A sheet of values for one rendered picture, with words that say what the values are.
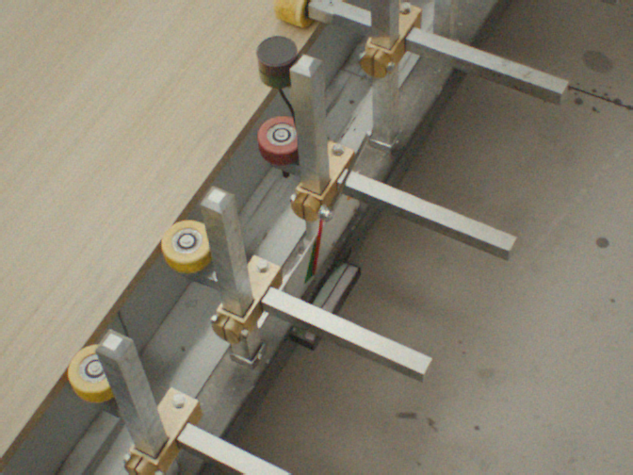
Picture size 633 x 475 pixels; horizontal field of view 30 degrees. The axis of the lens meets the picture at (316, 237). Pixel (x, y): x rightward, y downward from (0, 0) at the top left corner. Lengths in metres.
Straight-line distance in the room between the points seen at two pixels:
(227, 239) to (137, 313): 0.41
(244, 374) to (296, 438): 0.73
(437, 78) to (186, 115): 0.54
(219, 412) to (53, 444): 0.27
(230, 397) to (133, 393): 0.38
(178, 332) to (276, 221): 0.29
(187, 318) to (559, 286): 1.08
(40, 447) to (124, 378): 0.42
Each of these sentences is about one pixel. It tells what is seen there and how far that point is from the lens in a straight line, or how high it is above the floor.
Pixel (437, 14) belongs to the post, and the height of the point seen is 0.81.
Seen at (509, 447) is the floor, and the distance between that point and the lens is 2.67.
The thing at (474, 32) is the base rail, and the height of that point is 0.70.
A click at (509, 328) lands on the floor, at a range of 2.81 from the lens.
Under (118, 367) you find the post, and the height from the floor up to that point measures 1.11.
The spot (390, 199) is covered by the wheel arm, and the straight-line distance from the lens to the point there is 1.93.
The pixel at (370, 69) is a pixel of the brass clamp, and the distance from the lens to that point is 2.01.
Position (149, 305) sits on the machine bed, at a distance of 2.05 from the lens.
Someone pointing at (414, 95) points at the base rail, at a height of 0.70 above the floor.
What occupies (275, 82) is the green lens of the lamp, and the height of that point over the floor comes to 1.12.
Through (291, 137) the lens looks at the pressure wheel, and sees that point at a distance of 1.96.
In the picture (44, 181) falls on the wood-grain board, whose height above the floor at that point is 0.90.
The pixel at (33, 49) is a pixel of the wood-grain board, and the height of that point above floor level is 0.90.
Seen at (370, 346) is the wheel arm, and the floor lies 0.85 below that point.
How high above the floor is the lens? 2.42
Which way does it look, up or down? 55 degrees down
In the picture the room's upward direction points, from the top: 5 degrees counter-clockwise
